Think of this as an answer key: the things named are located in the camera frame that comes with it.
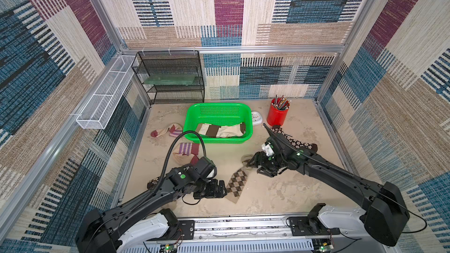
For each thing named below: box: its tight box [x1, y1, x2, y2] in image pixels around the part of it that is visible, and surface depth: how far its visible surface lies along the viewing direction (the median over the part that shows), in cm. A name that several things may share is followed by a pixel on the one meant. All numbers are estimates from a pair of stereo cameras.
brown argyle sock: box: [224, 159, 251, 204], surface depth 87 cm
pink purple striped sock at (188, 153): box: [172, 142, 200, 166], surface depth 98 cm
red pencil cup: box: [266, 97, 291, 126], surface depth 104 cm
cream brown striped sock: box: [195, 122, 247, 138], surface depth 107 cm
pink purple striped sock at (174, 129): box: [150, 122, 183, 138], surface depth 106 cm
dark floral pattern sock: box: [270, 125, 318, 153], surface depth 101 cm
